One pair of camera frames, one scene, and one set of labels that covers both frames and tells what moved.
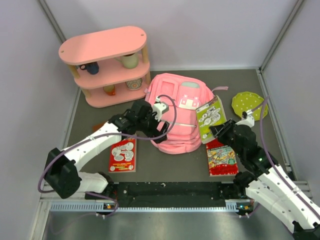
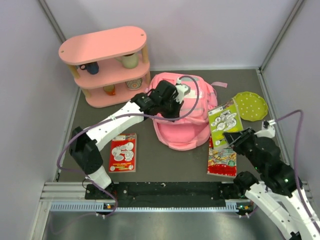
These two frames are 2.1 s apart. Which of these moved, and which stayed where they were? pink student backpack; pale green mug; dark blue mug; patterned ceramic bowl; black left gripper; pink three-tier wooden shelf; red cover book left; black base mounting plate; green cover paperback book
Moved: green cover paperback book; pink student backpack; black left gripper
Stayed: dark blue mug; red cover book left; pale green mug; patterned ceramic bowl; black base mounting plate; pink three-tier wooden shelf
